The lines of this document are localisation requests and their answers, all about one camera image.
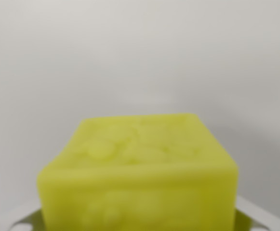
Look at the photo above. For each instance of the black silver gripper left finger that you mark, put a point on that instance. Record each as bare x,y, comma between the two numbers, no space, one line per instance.
31,220

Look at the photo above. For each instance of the black silver gripper right finger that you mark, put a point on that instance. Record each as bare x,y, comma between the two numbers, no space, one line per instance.
248,216

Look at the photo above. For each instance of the yellow cube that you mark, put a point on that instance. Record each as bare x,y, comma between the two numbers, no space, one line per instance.
139,173

